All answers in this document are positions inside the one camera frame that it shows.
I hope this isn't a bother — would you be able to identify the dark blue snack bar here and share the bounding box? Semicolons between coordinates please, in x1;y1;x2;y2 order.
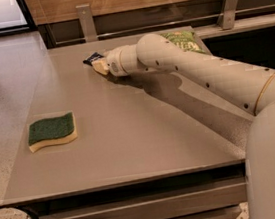
83;52;103;65

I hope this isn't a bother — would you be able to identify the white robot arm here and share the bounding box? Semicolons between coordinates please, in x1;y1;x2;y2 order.
91;34;275;219

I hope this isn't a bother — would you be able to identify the green yellow sponge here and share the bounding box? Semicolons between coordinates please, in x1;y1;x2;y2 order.
28;112;78;152

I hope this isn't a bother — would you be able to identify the green chip bag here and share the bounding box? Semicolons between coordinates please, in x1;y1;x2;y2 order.
162;30;204;54

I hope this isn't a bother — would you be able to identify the grey table drawer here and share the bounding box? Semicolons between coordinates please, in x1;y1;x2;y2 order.
40;177;247;219

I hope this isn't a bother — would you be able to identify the left metal bracket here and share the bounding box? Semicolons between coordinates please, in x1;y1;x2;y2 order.
76;3;98;42

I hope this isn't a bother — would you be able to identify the metal bracket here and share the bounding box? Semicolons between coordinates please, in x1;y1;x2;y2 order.
76;3;98;42
217;0;238;30

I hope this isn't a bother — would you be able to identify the right metal bracket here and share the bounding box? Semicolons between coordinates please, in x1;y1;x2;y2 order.
217;0;238;30

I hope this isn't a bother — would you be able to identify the metal rail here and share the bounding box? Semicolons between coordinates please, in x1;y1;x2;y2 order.
50;3;275;47

